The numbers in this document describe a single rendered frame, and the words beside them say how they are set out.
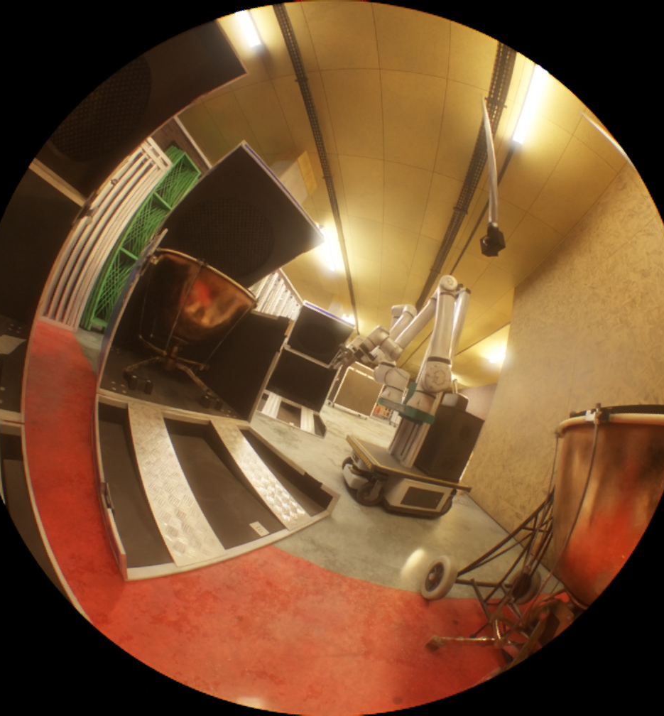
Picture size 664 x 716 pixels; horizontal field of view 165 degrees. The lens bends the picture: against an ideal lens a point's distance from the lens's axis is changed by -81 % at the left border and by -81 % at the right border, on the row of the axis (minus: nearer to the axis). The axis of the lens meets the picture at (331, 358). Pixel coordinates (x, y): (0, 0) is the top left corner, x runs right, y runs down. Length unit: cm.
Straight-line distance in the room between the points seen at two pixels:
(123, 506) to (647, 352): 267
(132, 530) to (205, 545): 23
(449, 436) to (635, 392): 145
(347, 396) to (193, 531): 698
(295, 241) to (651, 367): 277
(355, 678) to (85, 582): 65
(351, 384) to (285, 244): 605
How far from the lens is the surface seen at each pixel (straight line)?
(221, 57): 143
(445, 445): 169
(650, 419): 50
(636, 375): 200
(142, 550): 78
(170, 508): 87
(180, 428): 139
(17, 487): 88
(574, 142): 285
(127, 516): 85
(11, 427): 89
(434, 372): 130
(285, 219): 183
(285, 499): 118
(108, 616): 70
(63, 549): 79
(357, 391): 760
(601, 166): 301
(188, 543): 82
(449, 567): 100
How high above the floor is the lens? 65
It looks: 6 degrees up
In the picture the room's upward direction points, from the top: 24 degrees clockwise
